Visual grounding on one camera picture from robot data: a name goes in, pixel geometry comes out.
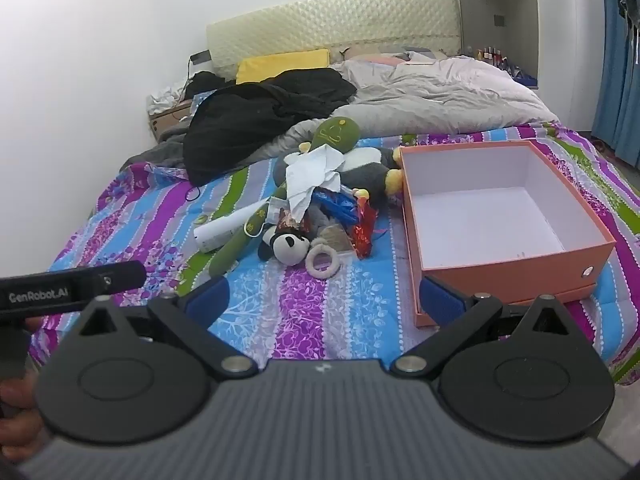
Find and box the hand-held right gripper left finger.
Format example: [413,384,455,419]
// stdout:
[75,275,260,377]

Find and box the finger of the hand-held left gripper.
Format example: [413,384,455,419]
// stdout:
[97,260,149,292]

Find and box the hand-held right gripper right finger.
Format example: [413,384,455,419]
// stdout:
[390,276,575,377]

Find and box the orange cardboard box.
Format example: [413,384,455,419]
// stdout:
[398,141,618,329]

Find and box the white cloth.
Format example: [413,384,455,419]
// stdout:
[283,147,347,222]

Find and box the person's left hand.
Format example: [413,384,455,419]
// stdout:
[0,377,51,462]

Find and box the white tube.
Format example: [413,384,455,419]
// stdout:
[193,199,275,254]

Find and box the black white panda plush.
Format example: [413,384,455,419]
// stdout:
[257,224,314,267]

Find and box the striped floral bedsheet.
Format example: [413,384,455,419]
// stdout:
[29,121,640,387]

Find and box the red snack packet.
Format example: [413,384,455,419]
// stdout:
[349,200,377,260]

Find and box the light blue face mask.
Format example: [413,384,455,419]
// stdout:
[241,197,289,239]

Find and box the brown patterned packet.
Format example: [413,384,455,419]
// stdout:
[276,209,304,235]

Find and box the dark grey blanket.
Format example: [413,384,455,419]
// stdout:
[120,119,202,172]

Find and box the blue snack packet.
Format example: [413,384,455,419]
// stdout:
[312,185,362,227]

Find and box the grey white penguin plush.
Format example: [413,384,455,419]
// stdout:
[299,144,406,211]

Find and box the brown bedside cardboard box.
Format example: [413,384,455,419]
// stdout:
[149,100,197,144]

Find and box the black clothing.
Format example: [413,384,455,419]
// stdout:
[182,67,359,187]

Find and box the white crumpled fabric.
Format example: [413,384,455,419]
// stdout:
[145,80,189,114]

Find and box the long green plush toy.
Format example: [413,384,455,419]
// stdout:
[207,116,362,279]

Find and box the light grey duvet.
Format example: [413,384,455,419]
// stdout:
[259,52,561,162]

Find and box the yellow pillow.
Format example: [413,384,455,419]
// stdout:
[235,48,331,85]

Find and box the row of small bottles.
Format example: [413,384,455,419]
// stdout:
[472,46,507,67]

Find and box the pink pillow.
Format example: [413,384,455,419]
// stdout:
[344,50,417,69]

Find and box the blue curtain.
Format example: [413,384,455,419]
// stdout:
[590,0,640,171]

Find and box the white built-in cabinet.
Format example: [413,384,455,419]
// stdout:
[455,0,607,92]

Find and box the cream padded headboard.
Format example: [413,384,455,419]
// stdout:
[206,0,461,82]

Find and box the beige ring rattle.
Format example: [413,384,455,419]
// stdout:
[304,242,344,277]

